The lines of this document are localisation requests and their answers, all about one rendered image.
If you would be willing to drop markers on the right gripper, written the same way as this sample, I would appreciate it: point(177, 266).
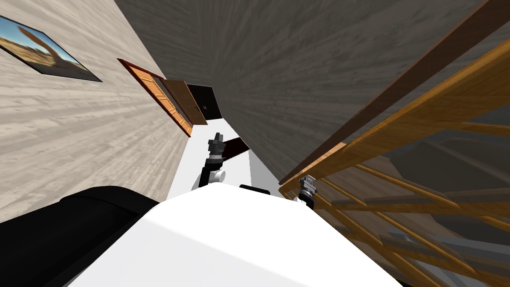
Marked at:
point(308, 184)

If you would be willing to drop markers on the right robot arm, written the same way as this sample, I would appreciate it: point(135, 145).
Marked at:
point(307, 200)

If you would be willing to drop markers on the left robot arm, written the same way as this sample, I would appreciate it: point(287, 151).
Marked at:
point(59, 231)

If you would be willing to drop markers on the orange panelled door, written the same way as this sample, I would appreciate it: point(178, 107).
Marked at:
point(161, 95)

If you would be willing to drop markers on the desert landscape wall picture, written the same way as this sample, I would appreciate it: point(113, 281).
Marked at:
point(40, 48)

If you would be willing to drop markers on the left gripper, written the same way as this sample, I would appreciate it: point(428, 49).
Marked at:
point(216, 148)

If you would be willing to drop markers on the brown wooden door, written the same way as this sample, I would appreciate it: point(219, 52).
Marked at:
point(185, 101)

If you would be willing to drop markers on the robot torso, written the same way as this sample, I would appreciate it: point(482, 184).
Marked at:
point(223, 239)

